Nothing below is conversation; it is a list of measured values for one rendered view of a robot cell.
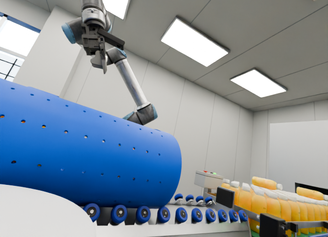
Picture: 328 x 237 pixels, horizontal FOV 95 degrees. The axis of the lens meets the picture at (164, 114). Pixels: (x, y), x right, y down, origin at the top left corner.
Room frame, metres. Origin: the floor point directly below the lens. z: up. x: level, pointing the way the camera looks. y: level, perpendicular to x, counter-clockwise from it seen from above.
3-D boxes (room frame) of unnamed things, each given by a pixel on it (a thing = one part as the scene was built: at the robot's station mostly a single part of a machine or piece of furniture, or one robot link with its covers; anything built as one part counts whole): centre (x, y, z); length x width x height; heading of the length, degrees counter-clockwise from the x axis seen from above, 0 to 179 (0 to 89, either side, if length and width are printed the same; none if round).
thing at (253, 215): (0.90, -0.48, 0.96); 0.40 x 0.01 x 0.03; 30
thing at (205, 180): (1.21, -0.45, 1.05); 0.20 x 0.10 x 0.10; 120
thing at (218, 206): (0.86, -0.41, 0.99); 0.10 x 0.02 x 0.12; 30
